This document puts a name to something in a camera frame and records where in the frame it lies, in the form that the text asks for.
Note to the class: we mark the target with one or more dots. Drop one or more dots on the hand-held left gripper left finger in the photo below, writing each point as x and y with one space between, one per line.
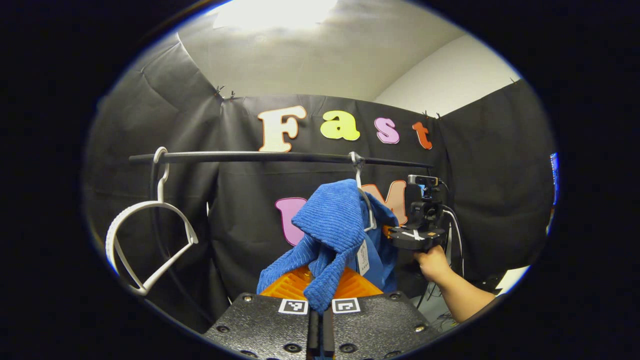
314 335

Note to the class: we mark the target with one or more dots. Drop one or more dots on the white clothes hanger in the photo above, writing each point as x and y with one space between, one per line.
160 190
358 175

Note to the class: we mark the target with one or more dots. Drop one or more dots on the black clothes rack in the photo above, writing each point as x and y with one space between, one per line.
250 157

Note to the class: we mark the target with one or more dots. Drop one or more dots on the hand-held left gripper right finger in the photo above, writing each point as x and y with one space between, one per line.
327 335

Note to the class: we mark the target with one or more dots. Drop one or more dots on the black backdrop cloth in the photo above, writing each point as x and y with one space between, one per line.
240 225

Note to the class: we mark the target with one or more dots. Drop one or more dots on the blue lit screen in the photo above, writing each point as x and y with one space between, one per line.
554 180

